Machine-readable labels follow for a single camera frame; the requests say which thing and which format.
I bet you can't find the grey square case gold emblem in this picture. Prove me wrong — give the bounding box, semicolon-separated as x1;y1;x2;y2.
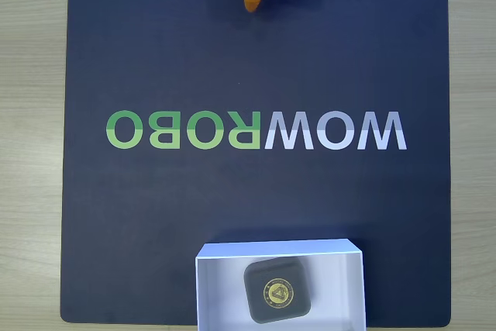
243;256;312;326

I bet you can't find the dark mat with WOWROBO print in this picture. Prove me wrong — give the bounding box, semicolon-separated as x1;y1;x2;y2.
60;0;453;326

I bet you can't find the white cardboard box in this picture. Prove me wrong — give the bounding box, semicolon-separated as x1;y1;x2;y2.
195;237;368;331

